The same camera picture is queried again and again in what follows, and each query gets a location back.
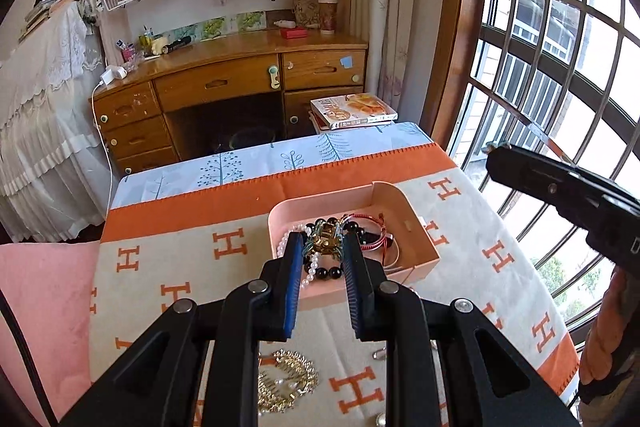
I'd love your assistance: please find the pile of old books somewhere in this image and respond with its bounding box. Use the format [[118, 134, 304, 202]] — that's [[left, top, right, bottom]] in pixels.
[[19, 0, 89, 42]]

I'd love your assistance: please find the blue tree-print sheet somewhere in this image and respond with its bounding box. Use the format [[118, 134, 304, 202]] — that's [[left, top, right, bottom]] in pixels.
[[107, 122, 434, 210]]

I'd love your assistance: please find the pink jewelry box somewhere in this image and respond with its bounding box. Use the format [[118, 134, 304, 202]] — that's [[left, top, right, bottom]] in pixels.
[[267, 181, 441, 313]]

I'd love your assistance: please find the black flashlight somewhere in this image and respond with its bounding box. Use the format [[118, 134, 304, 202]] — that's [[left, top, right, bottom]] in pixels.
[[162, 36, 194, 56]]

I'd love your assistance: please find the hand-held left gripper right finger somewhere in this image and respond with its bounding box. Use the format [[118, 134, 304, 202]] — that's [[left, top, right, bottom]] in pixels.
[[341, 232, 581, 427]]

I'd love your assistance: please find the beige curtain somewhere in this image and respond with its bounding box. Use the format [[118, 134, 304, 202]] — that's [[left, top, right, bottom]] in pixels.
[[350, 0, 465, 128]]

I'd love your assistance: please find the black cable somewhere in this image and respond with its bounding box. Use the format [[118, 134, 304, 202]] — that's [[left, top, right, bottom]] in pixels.
[[0, 291, 57, 427]]

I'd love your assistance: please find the wooden window frame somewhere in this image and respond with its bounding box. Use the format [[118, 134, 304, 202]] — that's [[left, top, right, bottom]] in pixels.
[[430, 0, 497, 154]]

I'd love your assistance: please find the red string bracelet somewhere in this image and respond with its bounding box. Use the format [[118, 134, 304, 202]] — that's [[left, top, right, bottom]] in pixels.
[[345, 213, 402, 269]]

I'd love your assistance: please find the white pearl bracelet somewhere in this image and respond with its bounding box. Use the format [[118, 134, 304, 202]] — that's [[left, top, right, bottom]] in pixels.
[[276, 222, 322, 293]]

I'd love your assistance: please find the stack of cookbooks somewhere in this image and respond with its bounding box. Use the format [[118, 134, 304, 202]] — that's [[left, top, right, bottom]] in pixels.
[[309, 93, 400, 136]]

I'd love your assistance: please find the red and white cup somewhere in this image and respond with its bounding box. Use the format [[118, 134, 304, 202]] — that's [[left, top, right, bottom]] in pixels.
[[317, 0, 339, 34]]

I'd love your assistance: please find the wooden desk with drawers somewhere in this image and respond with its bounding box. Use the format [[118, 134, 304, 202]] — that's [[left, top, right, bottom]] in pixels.
[[91, 29, 370, 176]]

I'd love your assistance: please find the gold hair comb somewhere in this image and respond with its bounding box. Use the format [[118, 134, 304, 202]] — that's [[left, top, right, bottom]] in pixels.
[[257, 349, 319, 415]]

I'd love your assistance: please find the white charger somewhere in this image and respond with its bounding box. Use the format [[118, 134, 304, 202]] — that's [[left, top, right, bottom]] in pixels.
[[100, 66, 129, 86]]

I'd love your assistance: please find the pink plush blanket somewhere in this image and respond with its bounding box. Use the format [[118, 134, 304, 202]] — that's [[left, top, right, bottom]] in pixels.
[[0, 241, 103, 427]]

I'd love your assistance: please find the black bead bracelet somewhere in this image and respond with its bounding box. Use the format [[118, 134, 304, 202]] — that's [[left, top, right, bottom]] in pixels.
[[302, 217, 386, 284]]

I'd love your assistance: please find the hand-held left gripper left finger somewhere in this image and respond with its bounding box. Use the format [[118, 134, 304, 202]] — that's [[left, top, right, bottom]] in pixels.
[[60, 231, 307, 427]]

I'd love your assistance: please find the patterned storage box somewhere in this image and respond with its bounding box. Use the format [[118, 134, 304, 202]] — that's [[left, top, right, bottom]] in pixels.
[[292, 0, 321, 30]]

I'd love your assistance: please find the pen holder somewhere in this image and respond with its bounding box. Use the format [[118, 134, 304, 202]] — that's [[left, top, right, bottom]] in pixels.
[[137, 26, 156, 56]]

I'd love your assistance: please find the white charger cable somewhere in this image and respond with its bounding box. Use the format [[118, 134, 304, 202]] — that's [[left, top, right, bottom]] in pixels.
[[91, 82, 117, 214]]

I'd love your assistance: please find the metal window grille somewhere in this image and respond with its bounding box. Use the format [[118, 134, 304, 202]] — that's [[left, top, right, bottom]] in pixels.
[[450, 0, 640, 339]]

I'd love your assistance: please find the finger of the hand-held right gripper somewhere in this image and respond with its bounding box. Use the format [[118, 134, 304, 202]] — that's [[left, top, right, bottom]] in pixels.
[[486, 145, 577, 208]]

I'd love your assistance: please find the orange and white patterned blanket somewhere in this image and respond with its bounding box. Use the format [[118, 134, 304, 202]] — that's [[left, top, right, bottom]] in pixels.
[[89, 142, 581, 427]]

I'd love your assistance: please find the person's right hand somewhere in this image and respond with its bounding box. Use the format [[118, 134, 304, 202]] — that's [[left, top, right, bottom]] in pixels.
[[579, 267, 640, 404]]

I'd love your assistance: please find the white lace cover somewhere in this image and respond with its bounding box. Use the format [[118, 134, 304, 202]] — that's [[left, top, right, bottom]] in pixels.
[[0, 0, 119, 244]]

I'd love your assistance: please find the gold ornate brooch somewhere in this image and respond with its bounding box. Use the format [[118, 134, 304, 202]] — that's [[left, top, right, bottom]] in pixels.
[[302, 218, 347, 259]]

